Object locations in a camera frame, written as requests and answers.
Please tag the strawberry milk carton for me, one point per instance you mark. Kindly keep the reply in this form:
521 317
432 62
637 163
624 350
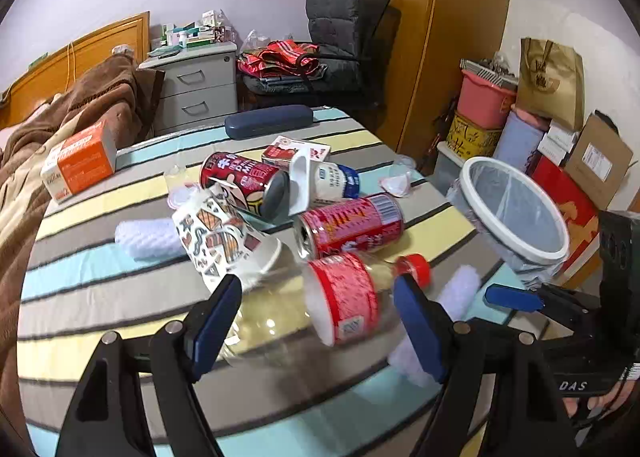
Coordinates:
285 152

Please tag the brown paper bag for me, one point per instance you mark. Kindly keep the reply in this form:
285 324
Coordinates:
550 82

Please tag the patterned paper cup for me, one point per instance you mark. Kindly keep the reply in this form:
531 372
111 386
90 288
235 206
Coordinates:
220 237

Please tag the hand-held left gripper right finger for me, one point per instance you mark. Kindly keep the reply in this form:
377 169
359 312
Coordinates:
417 332

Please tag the person's right hand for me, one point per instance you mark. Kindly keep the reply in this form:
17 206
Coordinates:
605 404

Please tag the brown blanket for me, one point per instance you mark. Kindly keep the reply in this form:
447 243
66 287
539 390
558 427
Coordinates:
75 107

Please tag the pink plastic tub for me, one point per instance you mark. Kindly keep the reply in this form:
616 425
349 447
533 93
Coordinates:
482 102

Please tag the wooden bed headboard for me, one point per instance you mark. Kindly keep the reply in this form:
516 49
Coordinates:
100 42

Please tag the white yogurt bottle blue label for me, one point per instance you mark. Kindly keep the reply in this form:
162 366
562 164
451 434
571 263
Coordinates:
330 182

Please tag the dark blue glasses case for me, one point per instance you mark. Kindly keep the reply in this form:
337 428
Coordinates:
267 121

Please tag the red cartoon drink can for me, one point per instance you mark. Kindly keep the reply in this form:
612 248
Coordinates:
240 179

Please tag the grey items in tub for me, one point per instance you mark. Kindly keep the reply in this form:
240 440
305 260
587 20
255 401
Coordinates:
487 69

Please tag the white-rimmed bin with grey bag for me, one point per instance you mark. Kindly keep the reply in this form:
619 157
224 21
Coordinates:
515 217

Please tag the red gift box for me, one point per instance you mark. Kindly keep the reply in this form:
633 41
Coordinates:
565 192

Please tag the grey cushioned chair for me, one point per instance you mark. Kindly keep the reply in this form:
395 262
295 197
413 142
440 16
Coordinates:
335 27

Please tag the red striped bag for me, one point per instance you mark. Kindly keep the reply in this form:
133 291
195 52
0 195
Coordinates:
275 59

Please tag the clear bottle with red label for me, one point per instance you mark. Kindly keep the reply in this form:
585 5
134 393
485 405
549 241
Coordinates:
345 297

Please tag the striped tablecloth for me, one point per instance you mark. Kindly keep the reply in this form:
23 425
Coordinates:
100 287

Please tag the stack of white boxes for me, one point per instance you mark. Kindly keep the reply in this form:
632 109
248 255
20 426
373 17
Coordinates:
557 142

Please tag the orange and white tissue box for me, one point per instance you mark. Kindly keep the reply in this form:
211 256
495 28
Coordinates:
80 162

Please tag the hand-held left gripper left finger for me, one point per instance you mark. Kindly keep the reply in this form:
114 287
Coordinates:
215 327

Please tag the grey drawer nightstand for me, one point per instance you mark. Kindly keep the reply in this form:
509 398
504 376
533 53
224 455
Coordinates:
200 87

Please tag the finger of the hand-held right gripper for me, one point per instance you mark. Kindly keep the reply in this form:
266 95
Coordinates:
515 298

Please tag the white plastic storage box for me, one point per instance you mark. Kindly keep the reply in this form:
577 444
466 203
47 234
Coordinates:
447 167

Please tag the white foam roll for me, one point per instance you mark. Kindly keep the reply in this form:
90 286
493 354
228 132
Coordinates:
460 297
145 237

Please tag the wooden wardrobe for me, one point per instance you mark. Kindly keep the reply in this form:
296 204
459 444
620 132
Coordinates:
440 37

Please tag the pile of medicine boxes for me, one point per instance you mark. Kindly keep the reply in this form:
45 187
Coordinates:
195 32

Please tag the clear plastic bag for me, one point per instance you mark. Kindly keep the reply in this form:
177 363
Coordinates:
252 42

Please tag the red and pink drink can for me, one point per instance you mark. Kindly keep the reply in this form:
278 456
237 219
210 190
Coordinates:
350 227

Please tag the cardboard box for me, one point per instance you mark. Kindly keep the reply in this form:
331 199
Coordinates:
597 162

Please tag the yellow patterned box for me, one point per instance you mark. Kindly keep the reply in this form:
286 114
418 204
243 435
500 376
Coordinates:
472 137

